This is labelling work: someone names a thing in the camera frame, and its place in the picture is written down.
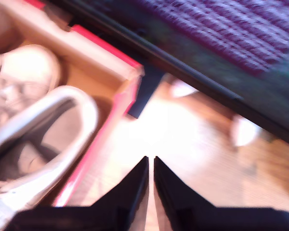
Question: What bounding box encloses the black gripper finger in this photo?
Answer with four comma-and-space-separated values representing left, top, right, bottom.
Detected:
154, 155, 217, 231
91, 155, 150, 231

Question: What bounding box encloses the white leather lace-up sneaker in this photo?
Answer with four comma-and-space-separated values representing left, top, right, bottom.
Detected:
0, 44, 63, 135
0, 85, 99, 231

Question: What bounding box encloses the red cardboard shoebox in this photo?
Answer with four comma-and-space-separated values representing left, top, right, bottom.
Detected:
0, 0, 145, 208

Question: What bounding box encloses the white game controller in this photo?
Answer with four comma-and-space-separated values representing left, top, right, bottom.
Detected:
170, 78, 260, 148

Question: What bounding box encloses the grey black monitor stand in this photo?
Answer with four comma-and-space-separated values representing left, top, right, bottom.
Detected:
127, 64, 166, 120

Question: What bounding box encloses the wide black computer monitor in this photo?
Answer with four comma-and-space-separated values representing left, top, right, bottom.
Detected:
48, 0, 289, 148

